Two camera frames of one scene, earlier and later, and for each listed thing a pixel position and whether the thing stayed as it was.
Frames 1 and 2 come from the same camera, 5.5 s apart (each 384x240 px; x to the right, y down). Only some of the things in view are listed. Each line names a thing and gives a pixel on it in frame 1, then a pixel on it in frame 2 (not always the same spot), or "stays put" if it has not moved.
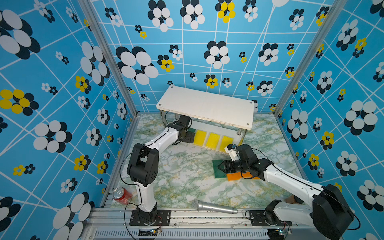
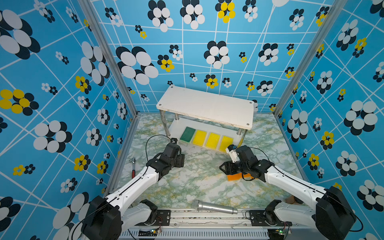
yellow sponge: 200,137 stays put
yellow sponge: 213,141 stays put
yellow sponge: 225,141 stays put
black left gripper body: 187,138 -> 179,162
